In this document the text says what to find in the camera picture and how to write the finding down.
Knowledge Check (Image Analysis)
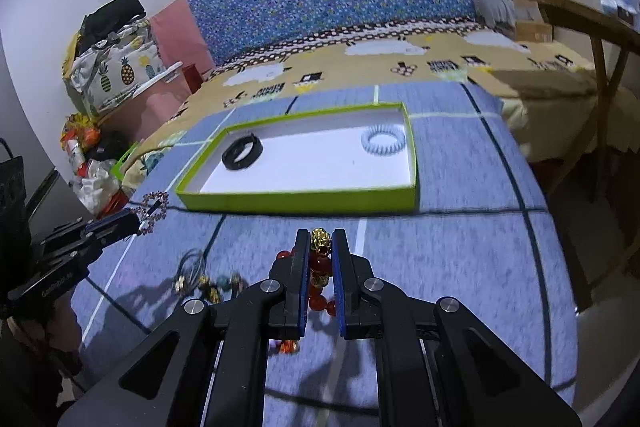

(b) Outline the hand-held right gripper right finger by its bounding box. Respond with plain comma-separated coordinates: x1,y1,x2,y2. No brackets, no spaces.
332,229,583,427

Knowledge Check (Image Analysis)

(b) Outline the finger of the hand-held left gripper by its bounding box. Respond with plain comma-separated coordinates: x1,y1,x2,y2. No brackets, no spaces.
30,212,140,259
29,221,142,289

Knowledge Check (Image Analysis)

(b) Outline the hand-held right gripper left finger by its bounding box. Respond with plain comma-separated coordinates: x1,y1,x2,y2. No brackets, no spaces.
57,229,311,427

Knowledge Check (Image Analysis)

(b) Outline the red bead bracelet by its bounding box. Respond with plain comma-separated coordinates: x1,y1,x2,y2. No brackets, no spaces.
277,228,342,319

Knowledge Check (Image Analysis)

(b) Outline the pink crystal bracelet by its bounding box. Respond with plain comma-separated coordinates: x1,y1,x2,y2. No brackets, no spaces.
134,191,170,237

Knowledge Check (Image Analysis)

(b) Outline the grey flower hair tie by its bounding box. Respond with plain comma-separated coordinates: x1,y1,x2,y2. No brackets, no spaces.
172,249,208,295

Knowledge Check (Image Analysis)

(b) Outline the dark bead bracelet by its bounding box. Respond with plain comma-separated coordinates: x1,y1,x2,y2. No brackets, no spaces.
197,273,248,301

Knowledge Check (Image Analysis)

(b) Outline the white tray with green rim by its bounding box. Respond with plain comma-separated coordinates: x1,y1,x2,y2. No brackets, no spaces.
174,102,418,212

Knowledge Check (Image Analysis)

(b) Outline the black wrist band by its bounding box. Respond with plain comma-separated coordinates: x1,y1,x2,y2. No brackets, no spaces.
221,133,264,171

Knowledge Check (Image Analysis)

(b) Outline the light blue spiral hair tie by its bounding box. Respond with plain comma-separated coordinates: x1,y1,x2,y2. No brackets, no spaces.
360,125,404,156

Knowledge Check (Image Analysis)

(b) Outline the person's left hand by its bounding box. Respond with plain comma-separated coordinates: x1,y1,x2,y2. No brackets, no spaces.
27,296,83,375

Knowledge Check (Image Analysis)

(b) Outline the pile of colourful packets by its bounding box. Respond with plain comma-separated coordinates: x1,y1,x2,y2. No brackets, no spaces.
60,112,132,215

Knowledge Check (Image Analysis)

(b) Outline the green basket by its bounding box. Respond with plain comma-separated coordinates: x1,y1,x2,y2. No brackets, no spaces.
111,141,145,182

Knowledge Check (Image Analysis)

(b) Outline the blue grey checked blanket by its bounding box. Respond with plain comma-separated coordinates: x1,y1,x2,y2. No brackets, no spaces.
70,84,578,427

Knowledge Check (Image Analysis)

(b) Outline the pineapple print bag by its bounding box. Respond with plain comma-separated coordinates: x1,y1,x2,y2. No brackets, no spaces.
70,19,163,118

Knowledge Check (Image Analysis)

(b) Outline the white plastic bar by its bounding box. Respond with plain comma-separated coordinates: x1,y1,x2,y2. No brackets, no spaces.
134,62,184,94

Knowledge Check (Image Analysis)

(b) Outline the red box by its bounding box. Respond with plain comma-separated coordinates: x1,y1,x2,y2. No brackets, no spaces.
181,64,204,96

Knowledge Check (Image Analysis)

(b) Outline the black bag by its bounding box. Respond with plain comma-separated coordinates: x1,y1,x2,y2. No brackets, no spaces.
80,0,147,52

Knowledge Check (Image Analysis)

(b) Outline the sheep print bedsheet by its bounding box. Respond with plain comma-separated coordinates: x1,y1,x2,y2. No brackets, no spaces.
120,19,640,198

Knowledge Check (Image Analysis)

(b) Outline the wooden folding table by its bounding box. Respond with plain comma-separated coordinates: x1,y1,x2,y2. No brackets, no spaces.
470,0,640,313

